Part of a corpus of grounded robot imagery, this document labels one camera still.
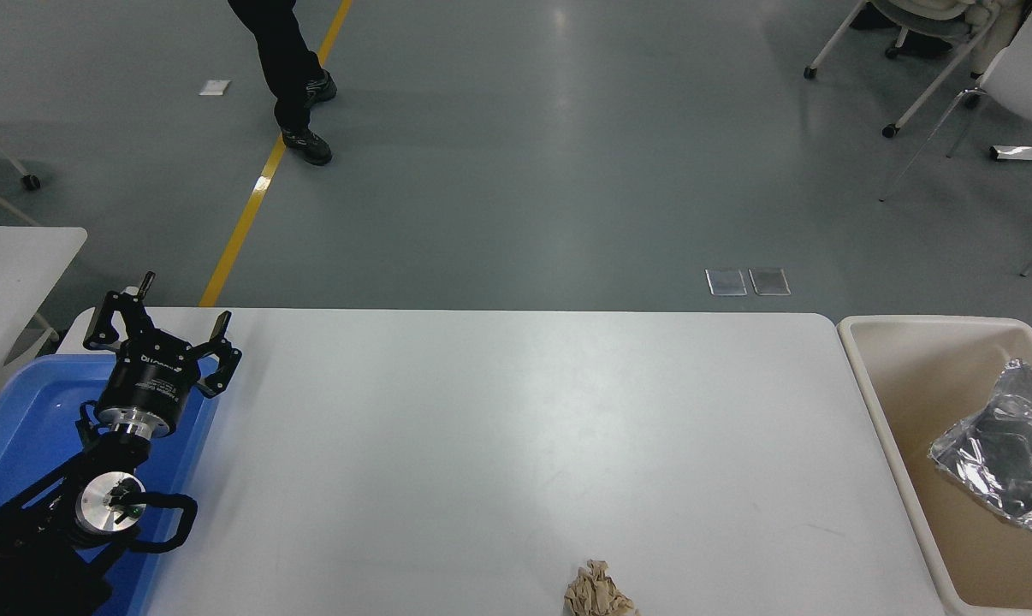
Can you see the silver metal bar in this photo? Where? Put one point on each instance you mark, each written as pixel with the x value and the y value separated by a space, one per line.
pixel 1025 153

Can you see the blue plastic tray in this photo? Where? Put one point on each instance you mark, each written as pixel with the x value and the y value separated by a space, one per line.
pixel 28 428

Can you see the white side table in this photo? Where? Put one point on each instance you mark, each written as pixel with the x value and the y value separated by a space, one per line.
pixel 11 274

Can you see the foil tray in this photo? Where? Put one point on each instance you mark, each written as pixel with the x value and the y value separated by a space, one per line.
pixel 987 453

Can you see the metal floor plate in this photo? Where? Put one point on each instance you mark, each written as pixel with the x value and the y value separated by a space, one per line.
pixel 726 282
pixel 769 281

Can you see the grey office chair with castors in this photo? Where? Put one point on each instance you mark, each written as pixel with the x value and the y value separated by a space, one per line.
pixel 918 7

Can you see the large pale bin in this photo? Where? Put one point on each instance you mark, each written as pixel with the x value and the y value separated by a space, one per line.
pixel 910 385

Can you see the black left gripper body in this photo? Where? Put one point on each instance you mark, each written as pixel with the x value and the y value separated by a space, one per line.
pixel 152 381

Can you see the crumpled tan paper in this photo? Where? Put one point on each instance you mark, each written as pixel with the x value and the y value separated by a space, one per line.
pixel 597 595

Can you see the white chair with metal legs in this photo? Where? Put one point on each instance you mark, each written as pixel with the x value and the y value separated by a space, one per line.
pixel 1029 81

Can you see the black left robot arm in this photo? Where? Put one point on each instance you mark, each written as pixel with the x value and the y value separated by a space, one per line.
pixel 20 556

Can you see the chair base with castor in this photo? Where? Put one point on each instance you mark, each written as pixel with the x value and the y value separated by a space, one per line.
pixel 28 180

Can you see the yellow floor tape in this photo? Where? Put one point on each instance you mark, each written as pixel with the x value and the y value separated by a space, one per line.
pixel 242 222

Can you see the person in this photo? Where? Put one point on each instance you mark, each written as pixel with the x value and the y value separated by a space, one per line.
pixel 927 47
pixel 281 51

